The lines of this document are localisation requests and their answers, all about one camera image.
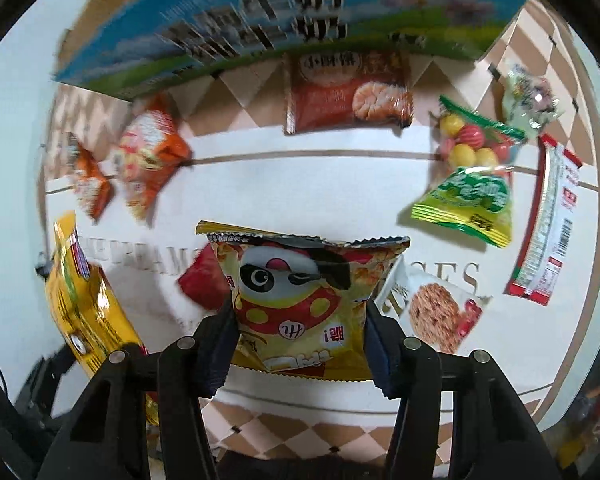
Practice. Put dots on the bag of coloured candy balls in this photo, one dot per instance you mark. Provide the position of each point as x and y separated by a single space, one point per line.
467 137

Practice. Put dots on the small red snack packet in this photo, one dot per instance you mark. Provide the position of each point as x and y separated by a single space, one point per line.
202 280

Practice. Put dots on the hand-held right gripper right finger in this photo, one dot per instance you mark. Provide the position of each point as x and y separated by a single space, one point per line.
380 355

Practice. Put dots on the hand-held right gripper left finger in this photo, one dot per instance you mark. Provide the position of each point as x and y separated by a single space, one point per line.
220 355

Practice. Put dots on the white cookie packet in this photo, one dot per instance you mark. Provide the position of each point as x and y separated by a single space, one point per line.
435 310

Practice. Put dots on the checkered printed tablecloth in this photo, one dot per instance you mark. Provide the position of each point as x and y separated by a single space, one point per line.
305 190

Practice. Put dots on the clear bag of candies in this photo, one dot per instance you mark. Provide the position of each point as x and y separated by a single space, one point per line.
527 95

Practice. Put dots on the red orange cracker packet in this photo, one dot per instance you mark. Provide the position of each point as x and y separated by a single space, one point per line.
340 100

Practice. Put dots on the large yellow snack packet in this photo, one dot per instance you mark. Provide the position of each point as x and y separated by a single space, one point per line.
85 305

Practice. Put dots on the cardboard box with blue print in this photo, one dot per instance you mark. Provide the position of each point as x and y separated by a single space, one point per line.
280 10

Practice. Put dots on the yellow panda print snack packet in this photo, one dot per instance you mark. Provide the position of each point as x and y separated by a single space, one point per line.
300 310

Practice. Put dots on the green snack packet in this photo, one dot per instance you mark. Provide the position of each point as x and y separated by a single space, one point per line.
470 200

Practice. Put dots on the small orange snack packet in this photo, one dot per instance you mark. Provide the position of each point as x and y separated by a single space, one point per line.
90 185

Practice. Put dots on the red and white snack packet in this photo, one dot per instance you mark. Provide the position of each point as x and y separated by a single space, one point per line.
545 230

